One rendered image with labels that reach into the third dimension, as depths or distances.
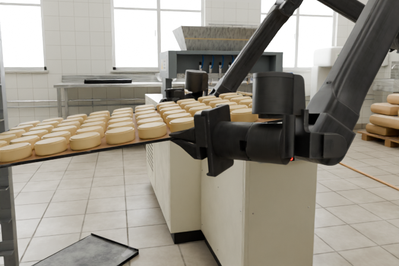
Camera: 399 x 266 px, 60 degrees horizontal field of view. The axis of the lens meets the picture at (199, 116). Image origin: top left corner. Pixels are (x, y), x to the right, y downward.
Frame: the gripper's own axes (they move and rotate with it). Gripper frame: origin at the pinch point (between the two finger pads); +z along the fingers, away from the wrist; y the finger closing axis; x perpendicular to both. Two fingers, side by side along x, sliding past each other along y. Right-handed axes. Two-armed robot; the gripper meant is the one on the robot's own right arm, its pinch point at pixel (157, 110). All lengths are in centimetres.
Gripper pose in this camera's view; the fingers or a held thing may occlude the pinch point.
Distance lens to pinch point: 95.5
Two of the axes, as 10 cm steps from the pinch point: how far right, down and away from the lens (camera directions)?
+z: -5.5, 1.7, -8.2
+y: -1.0, -9.9, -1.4
